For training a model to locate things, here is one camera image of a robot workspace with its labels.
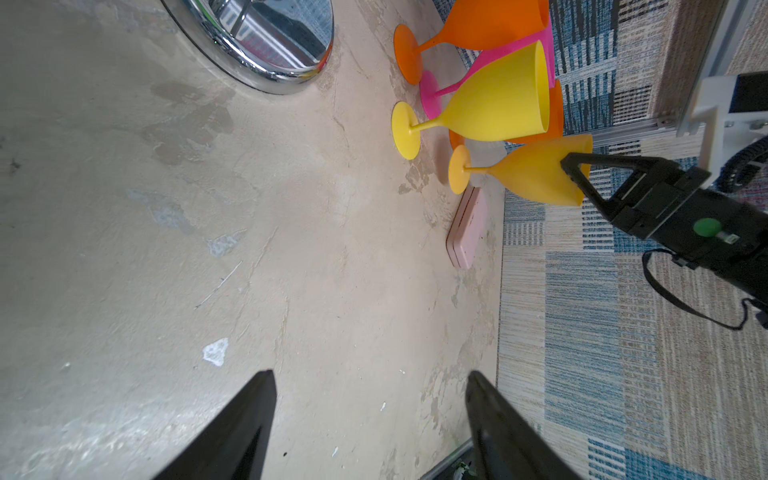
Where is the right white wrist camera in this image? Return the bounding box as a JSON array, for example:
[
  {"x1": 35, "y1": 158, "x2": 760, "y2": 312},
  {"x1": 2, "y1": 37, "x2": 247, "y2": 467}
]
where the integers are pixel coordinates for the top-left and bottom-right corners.
[{"x1": 678, "y1": 71, "x2": 767, "y2": 193}]

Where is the amber yellow wine glass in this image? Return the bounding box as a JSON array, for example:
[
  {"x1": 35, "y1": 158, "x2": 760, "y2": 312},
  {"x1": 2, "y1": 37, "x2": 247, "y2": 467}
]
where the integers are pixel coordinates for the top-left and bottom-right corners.
[{"x1": 448, "y1": 134, "x2": 593, "y2": 206}]

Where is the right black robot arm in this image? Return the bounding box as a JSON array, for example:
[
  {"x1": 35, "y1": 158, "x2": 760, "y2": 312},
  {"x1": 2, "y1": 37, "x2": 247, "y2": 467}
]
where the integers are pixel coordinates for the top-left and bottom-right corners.
[{"x1": 560, "y1": 153, "x2": 767, "y2": 326}]

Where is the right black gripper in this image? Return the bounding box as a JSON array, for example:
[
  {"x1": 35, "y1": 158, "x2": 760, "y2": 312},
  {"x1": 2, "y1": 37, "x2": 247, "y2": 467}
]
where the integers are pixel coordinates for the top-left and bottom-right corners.
[{"x1": 560, "y1": 152, "x2": 767, "y2": 282}]

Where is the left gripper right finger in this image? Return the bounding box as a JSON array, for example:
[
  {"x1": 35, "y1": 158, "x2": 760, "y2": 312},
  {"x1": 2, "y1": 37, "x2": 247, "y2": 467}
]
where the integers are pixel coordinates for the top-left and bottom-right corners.
[{"x1": 465, "y1": 370, "x2": 578, "y2": 479}]

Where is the pink glasses case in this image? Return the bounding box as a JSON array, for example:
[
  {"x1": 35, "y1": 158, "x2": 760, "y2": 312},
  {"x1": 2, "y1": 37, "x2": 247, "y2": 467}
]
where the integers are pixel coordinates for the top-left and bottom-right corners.
[{"x1": 446, "y1": 186, "x2": 488, "y2": 269}]

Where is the pink wine glass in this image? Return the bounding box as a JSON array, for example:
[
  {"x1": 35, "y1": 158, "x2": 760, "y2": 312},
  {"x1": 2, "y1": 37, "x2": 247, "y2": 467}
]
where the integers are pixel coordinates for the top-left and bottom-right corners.
[{"x1": 418, "y1": 22, "x2": 557, "y2": 119}]

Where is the orange back wine glass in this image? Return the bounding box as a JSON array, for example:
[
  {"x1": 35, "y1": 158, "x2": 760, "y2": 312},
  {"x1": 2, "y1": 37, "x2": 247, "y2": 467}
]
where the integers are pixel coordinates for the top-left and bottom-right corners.
[{"x1": 445, "y1": 77, "x2": 563, "y2": 144}]

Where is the chrome wine glass rack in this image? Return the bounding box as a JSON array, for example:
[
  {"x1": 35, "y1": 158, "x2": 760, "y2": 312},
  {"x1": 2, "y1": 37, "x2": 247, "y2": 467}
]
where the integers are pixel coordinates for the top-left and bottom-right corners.
[{"x1": 162, "y1": 0, "x2": 335, "y2": 95}]

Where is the orange wine glass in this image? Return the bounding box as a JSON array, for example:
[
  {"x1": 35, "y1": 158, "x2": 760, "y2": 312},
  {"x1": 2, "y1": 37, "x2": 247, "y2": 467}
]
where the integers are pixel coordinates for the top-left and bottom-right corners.
[
  {"x1": 445, "y1": 77, "x2": 563, "y2": 144},
  {"x1": 393, "y1": 0, "x2": 550, "y2": 85}
]

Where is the orange front wine glass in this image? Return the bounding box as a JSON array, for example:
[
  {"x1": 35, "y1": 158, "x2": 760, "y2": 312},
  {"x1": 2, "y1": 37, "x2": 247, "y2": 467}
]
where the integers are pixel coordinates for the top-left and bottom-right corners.
[{"x1": 393, "y1": 0, "x2": 550, "y2": 85}]

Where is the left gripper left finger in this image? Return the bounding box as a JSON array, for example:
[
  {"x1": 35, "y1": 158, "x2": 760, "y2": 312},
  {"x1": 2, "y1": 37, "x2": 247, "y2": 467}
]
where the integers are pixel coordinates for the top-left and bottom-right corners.
[{"x1": 156, "y1": 370, "x2": 277, "y2": 479}]

